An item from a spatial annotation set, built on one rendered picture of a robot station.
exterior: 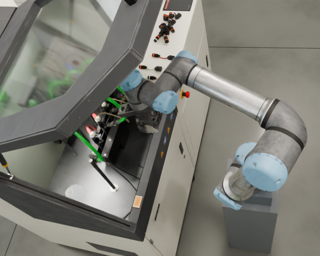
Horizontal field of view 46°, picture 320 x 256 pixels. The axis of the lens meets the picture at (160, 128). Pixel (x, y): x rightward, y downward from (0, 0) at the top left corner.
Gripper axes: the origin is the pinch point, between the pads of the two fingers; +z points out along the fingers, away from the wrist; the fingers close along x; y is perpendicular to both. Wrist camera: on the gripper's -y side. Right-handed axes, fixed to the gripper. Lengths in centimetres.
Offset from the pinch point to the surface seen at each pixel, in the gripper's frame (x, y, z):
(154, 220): -22, -3, 51
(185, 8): 89, -8, 23
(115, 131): 8.8, -24.6, 23.0
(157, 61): 52, -15, 23
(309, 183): 38, 72, 121
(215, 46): 148, -10, 121
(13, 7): 34, -62, -29
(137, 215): -27.5, -3.7, 26.0
